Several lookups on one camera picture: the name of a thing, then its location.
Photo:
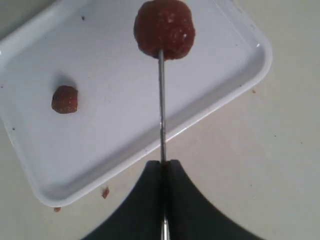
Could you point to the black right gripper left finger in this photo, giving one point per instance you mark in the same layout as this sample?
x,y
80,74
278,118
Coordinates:
x,y
140,216

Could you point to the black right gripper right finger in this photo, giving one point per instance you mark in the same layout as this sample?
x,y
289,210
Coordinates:
x,y
191,216

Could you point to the thin metal skewer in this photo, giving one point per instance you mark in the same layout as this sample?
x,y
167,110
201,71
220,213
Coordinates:
x,y
163,155

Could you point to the white rectangular plastic tray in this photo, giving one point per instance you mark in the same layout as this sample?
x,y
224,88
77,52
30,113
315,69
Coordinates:
x,y
90,46

